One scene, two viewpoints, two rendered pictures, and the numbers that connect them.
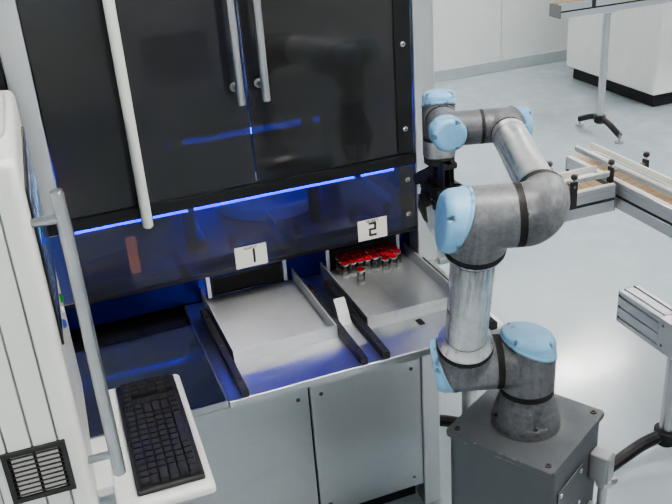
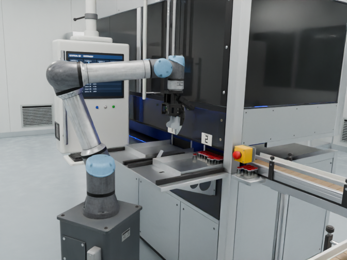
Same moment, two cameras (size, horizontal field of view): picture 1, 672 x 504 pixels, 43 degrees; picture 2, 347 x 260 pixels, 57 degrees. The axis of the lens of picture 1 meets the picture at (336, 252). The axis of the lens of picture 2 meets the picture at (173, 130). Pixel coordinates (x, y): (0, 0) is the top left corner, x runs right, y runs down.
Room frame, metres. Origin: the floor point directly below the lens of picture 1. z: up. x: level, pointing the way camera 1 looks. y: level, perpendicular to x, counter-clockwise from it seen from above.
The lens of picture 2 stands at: (1.48, -1.68, 1.40)
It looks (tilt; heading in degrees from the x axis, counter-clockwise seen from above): 11 degrees down; 75
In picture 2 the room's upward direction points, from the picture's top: 2 degrees clockwise
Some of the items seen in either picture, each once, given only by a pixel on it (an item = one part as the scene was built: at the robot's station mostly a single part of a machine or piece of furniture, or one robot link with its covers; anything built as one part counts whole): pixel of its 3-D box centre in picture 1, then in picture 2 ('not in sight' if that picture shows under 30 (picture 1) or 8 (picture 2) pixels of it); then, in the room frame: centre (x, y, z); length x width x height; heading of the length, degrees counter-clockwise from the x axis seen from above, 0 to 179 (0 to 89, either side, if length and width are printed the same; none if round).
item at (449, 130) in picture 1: (453, 128); not in sight; (1.78, -0.27, 1.39); 0.11 x 0.11 x 0.08; 0
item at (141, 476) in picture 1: (156, 427); (101, 153); (1.57, 0.43, 0.82); 0.40 x 0.14 x 0.02; 17
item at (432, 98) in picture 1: (438, 115); (175, 68); (1.87, -0.25, 1.39); 0.09 x 0.08 x 0.11; 0
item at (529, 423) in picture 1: (526, 402); (100, 199); (1.53, -0.39, 0.84); 0.15 x 0.15 x 0.10
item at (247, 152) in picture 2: not in sight; (243, 153); (2.21, -0.33, 1.00); 0.08 x 0.07 x 0.07; 19
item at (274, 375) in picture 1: (338, 318); (164, 161); (1.89, 0.01, 0.87); 0.70 x 0.48 x 0.02; 109
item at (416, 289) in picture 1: (387, 282); (192, 163); (2.02, -0.13, 0.90); 0.34 x 0.26 x 0.04; 19
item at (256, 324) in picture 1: (266, 312); (159, 148); (1.91, 0.19, 0.90); 0.34 x 0.26 x 0.04; 19
